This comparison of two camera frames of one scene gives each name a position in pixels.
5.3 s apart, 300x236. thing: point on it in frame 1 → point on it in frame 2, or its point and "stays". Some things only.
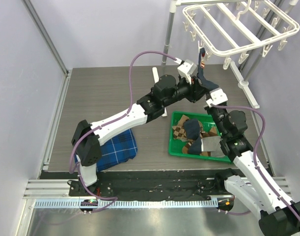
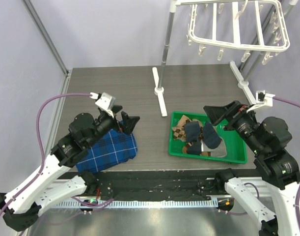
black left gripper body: [184, 90] → [105, 123]
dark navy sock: [207, 85] → [211, 137]
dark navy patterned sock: [192, 128] stays
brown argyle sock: [179, 131] stays
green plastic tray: [176, 146] stays
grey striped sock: [212, 144] stays
